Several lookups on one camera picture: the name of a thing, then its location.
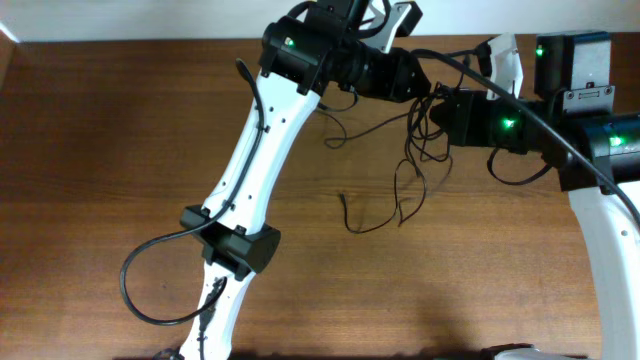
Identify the black cable bundle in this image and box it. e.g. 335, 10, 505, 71
314, 82, 481, 235

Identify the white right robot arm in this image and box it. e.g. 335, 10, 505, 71
431, 31, 639, 359

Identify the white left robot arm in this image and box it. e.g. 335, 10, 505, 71
178, 1, 431, 359

